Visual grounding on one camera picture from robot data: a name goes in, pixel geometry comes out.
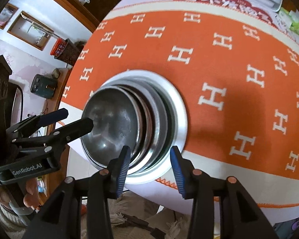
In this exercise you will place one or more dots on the wooden framed wall niche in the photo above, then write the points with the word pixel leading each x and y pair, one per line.
pixel 30 31

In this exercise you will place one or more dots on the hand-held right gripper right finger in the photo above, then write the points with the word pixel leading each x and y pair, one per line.
pixel 178 174

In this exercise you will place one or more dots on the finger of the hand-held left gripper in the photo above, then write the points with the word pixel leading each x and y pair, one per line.
pixel 54 116
pixel 77 129

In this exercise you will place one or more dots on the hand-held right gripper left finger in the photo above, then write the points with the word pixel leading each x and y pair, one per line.
pixel 122 171

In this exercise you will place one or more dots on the green tissue pack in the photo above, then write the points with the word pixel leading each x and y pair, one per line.
pixel 295 23

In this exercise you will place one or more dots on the green plate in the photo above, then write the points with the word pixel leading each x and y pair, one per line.
pixel 171 124

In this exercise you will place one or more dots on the grey box purple print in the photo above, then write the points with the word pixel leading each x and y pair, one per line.
pixel 289 229

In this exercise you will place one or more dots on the dark green appliance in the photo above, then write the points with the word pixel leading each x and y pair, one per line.
pixel 43 86

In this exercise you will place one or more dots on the small picture frame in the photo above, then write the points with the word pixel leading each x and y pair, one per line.
pixel 6 16

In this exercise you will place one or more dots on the blue patterned plate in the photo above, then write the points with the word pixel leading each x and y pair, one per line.
pixel 162 109

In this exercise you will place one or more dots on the small dark steel bowl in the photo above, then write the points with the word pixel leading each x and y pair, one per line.
pixel 109 124

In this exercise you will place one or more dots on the white plate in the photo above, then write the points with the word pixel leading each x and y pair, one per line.
pixel 180 119

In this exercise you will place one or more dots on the person's left hand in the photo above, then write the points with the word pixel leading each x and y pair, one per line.
pixel 33 191

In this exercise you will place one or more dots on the large steel bowl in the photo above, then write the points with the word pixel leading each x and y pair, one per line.
pixel 150 139

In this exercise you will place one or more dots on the person's left forearm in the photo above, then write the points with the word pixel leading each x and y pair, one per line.
pixel 10 219

